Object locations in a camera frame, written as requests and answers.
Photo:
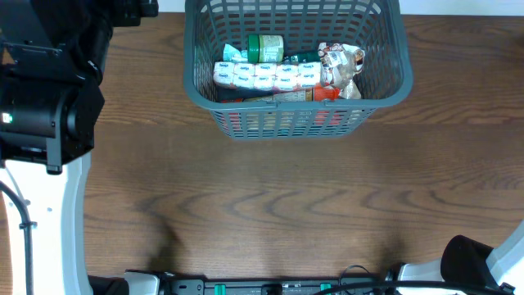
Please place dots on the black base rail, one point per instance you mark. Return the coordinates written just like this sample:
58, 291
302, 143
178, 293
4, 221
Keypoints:
259, 287

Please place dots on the mint green snack packet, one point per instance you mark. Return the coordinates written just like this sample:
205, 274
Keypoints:
232, 54

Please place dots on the orange spaghetti packet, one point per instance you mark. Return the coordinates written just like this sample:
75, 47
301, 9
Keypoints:
316, 94

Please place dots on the beige brown snack bag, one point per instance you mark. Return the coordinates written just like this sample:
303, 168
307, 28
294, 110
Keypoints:
340, 64

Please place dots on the green Nescafe coffee bag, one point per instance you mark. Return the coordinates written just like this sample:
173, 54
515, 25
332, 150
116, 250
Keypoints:
301, 58

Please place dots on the grey plastic basket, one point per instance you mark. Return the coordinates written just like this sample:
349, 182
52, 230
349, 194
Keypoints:
374, 26

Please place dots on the green lidded jar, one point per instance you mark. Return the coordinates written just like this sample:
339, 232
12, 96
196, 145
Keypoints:
265, 48

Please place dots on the multipack of small cartons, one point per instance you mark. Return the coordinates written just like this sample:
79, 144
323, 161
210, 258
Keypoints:
267, 76

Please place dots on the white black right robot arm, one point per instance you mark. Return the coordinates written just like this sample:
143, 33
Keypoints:
467, 261

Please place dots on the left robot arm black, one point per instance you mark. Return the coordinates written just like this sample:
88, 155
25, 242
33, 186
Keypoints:
50, 102

